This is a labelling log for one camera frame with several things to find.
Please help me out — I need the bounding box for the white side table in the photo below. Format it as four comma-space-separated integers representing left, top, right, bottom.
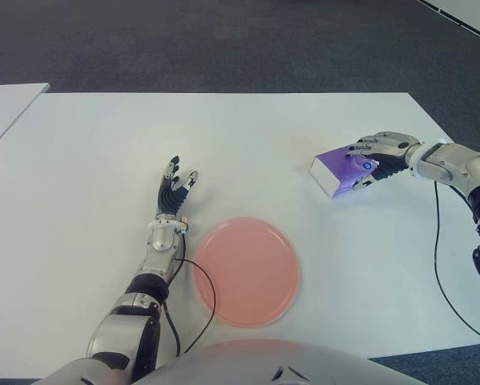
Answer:
0, 83, 50, 160

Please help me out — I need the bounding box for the purple tissue paper pack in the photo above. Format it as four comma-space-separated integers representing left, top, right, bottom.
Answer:
309, 146, 381, 198

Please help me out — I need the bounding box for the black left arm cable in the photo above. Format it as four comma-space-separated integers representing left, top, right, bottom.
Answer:
161, 228, 217, 358

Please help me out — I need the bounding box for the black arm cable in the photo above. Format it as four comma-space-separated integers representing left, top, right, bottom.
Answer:
434, 180, 480, 344
161, 228, 217, 358

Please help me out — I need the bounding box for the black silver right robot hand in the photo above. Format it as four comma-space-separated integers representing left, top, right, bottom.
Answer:
345, 131, 423, 192

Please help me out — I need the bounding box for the round pink plate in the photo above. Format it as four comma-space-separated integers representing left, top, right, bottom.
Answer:
193, 217, 301, 326

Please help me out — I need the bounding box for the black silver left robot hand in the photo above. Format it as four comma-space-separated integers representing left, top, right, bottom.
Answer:
155, 154, 200, 220

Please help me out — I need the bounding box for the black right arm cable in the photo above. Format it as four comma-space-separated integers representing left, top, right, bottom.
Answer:
434, 180, 480, 344

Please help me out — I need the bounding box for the silver robot torso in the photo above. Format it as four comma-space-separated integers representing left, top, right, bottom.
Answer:
30, 338, 425, 385

